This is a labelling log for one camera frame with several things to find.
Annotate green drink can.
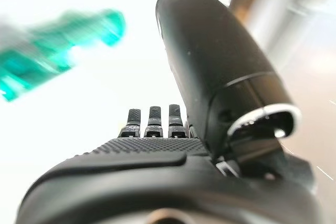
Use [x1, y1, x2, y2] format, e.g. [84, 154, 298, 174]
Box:
[0, 8, 127, 103]

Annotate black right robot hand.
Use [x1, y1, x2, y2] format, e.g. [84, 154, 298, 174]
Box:
[15, 0, 323, 224]

